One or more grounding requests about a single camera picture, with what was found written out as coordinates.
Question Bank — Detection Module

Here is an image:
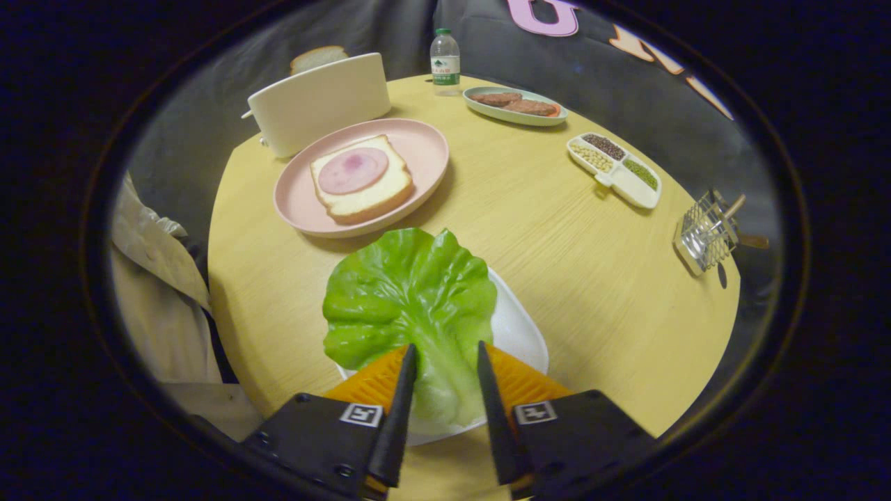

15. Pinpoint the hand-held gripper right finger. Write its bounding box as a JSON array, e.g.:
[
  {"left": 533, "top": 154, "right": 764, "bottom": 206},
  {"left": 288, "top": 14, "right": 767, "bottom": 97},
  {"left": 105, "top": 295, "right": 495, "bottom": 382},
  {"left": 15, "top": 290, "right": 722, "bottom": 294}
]
[{"left": 477, "top": 340, "right": 659, "bottom": 501}]

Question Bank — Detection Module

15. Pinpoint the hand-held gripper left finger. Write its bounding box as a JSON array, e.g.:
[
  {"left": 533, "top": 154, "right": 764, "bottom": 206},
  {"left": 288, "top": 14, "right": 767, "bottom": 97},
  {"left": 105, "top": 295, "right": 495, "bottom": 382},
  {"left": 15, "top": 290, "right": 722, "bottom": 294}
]
[{"left": 240, "top": 343, "right": 418, "bottom": 501}]

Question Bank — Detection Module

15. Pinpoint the green lettuce leaf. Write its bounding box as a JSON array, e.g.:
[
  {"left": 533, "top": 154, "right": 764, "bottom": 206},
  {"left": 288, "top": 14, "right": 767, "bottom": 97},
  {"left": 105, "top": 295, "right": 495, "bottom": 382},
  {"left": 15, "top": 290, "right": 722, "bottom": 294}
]
[{"left": 322, "top": 227, "right": 498, "bottom": 429}]

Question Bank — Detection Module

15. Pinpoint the bread slice with brown crust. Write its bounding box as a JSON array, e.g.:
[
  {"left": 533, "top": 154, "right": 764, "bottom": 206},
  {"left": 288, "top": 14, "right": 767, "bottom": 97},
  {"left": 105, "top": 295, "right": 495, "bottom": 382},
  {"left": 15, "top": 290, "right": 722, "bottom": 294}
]
[{"left": 290, "top": 45, "right": 349, "bottom": 76}]

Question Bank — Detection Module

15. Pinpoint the white plate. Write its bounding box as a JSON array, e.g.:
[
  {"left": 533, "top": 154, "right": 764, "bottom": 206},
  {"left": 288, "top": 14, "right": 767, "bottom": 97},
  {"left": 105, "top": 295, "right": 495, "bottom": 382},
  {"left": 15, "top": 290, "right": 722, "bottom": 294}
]
[{"left": 334, "top": 268, "right": 551, "bottom": 447}]

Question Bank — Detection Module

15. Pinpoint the thick white bread slice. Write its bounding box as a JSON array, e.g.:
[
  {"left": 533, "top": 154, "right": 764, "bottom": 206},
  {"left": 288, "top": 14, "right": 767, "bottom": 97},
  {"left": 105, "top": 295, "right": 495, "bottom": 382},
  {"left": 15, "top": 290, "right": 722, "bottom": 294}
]
[{"left": 310, "top": 134, "right": 415, "bottom": 225}]

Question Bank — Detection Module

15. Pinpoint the white divided seasoning tray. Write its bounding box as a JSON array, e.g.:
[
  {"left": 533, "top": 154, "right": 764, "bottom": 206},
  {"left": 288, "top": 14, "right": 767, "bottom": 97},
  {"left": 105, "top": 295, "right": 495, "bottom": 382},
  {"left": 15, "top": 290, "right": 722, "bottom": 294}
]
[{"left": 566, "top": 132, "right": 663, "bottom": 210}]

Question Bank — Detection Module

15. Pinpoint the person's beige jacket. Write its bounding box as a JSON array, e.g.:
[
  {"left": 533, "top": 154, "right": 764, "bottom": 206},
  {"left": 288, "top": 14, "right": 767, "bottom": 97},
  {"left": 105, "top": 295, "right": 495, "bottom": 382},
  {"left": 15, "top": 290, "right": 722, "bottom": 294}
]
[{"left": 110, "top": 170, "right": 265, "bottom": 443}]

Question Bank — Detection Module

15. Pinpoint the pink plate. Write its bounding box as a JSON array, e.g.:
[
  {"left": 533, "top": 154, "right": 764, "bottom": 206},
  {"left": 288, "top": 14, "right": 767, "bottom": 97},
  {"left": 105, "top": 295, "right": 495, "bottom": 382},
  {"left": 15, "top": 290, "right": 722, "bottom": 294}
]
[{"left": 273, "top": 118, "right": 450, "bottom": 239}]

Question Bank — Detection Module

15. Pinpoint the pale green plate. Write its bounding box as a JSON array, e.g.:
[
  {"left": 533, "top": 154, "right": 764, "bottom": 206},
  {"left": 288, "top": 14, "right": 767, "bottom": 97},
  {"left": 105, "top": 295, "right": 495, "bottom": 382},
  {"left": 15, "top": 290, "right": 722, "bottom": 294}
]
[{"left": 463, "top": 86, "right": 569, "bottom": 127}]

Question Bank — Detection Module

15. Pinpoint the white toaster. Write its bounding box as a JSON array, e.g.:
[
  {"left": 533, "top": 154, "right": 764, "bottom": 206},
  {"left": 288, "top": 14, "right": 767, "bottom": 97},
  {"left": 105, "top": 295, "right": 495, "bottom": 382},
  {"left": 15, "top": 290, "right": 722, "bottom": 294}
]
[{"left": 241, "top": 52, "right": 392, "bottom": 159}]

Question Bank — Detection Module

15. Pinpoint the clear water bottle green cap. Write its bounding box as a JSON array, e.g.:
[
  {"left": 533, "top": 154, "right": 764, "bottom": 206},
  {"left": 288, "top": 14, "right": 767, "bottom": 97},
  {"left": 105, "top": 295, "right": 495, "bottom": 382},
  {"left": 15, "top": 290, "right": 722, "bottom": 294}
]
[{"left": 429, "top": 28, "right": 462, "bottom": 97}]

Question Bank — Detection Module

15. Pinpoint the metal wire utensil rack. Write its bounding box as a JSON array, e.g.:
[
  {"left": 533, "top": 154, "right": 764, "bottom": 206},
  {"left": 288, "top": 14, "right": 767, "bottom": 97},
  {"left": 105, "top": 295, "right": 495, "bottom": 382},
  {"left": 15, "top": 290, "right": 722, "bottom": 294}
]
[{"left": 672, "top": 189, "right": 740, "bottom": 278}]

